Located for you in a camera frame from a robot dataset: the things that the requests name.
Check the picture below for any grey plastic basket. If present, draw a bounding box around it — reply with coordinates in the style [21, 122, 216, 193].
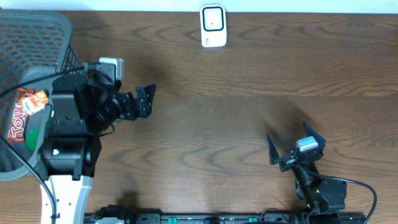
[1, 9, 82, 181]

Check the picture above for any orange Top chocolate bar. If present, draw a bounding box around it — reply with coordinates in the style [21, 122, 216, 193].
[7, 88, 35, 142]

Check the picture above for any black mounting rail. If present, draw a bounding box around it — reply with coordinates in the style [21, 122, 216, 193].
[83, 205, 368, 224]

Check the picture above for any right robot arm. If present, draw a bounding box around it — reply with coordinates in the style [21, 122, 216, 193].
[267, 122, 347, 223]

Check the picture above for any white barcode scanner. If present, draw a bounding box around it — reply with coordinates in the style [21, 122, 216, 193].
[200, 4, 227, 48]

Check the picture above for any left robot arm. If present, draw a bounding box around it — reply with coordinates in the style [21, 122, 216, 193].
[37, 62, 156, 223]

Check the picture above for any small orange snack packet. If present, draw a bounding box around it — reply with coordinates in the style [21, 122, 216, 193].
[21, 90, 49, 116]

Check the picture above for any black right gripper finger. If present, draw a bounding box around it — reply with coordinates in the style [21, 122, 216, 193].
[267, 134, 280, 165]
[303, 121, 326, 145]

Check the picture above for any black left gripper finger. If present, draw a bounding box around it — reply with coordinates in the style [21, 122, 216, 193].
[136, 84, 156, 108]
[126, 92, 152, 121]

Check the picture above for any green lid jar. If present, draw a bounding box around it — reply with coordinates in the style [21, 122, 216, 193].
[25, 128, 40, 152]

